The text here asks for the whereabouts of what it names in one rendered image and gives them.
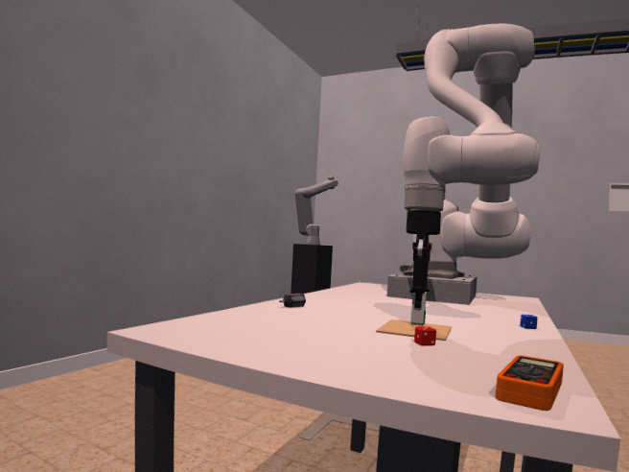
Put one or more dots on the red die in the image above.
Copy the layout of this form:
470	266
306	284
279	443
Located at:
425	336

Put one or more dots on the blue die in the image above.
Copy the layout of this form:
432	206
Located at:
528	322

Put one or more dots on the tan flat mat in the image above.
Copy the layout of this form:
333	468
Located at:
404	328

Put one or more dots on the orange pocket multimeter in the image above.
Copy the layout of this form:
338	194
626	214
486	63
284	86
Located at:
530	382

